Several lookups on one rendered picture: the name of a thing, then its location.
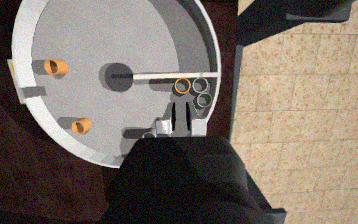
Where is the silver metal ring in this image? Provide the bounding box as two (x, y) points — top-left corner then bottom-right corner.
(191, 77), (208, 93)
(196, 91), (212, 108)
(142, 128), (156, 138)

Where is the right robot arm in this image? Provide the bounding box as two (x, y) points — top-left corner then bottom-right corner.
(295, 0), (356, 18)

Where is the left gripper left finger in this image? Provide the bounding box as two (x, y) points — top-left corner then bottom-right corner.
(155, 102), (176, 137)

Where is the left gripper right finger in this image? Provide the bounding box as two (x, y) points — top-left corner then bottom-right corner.
(186, 102), (207, 137)

